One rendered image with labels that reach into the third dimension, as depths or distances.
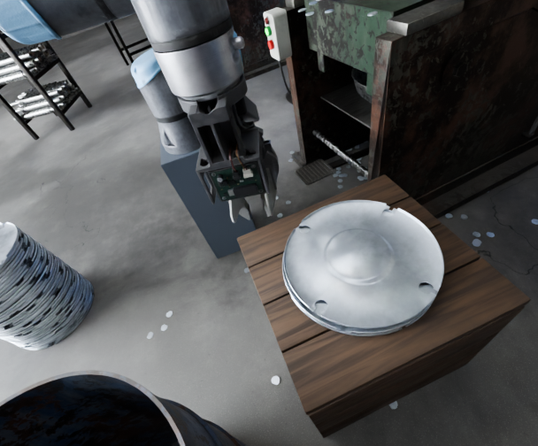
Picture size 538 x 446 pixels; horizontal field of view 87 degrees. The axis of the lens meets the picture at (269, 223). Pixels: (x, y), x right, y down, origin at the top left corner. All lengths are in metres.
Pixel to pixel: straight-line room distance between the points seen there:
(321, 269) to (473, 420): 0.51
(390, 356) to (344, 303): 0.10
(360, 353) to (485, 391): 0.46
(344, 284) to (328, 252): 0.07
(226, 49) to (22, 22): 0.21
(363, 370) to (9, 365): 1.20
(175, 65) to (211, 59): 0.03
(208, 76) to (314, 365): 0.43
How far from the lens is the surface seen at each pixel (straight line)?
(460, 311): 0.58
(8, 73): 2.89
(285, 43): 1.11
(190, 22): 0.27
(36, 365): 1.32
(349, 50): 0.94
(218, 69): 0.29
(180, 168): 0.84
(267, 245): 0.64
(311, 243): 0.60
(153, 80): 0.78
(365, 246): 0.59
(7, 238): 1.18
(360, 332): 0.51
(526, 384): 0.96
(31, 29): 0.41
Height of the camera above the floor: 0.85
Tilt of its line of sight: 47 degrees down
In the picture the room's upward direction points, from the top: 18 degrees counter-clockwise
